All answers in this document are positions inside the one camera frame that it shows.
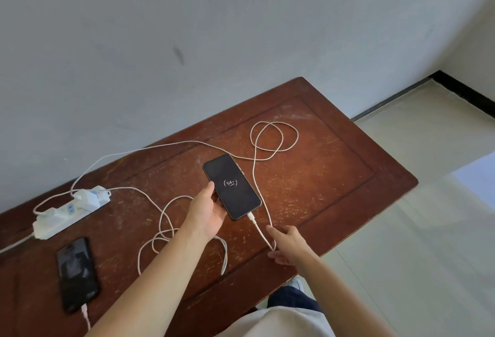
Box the person's right forearm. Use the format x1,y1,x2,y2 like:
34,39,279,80
298,256,399,337

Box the white power strip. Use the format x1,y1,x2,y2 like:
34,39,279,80
32,185,112,240

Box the person's dark blue trousers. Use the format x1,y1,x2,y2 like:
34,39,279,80
267,285,322,313

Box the person's white shirt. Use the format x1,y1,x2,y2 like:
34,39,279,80
216,307,335,337

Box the black smartphone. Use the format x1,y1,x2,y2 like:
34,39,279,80
56,236,101,314
202,154,263,221

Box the white charger with cable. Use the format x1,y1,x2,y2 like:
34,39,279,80
71,121,300,252
34,187,229,332

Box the person's right hand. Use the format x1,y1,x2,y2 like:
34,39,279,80
266,225,322,268

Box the person's left hand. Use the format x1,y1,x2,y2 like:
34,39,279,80
181,181,229,243

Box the brown wooden table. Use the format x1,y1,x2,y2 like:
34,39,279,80
0,76,419,337

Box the grey power strip cord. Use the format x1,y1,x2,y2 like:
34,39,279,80
0,232,36,254

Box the person's left forearm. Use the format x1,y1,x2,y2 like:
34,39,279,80
85,227,211,337

